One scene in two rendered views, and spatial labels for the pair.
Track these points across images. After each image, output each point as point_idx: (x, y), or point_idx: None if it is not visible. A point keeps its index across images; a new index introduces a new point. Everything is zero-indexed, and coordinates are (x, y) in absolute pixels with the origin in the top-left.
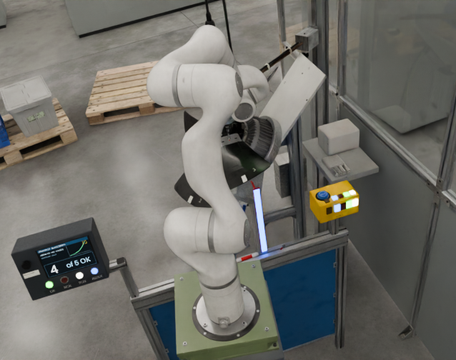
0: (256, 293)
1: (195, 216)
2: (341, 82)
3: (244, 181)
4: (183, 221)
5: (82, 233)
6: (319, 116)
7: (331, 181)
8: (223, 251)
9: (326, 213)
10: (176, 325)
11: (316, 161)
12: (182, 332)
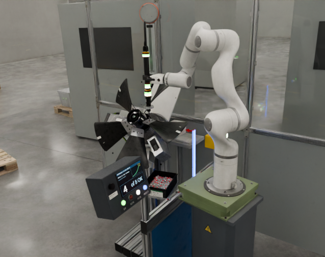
0: None
1: (225, 110)
2: None
3: (179, 132)
4: (222, 112)
5: (137, 158)
6: None
7: (189, 146)
8: (243, 125)
9: None
10: (209, 199)
11: (172, 141)
12: (217, 200)
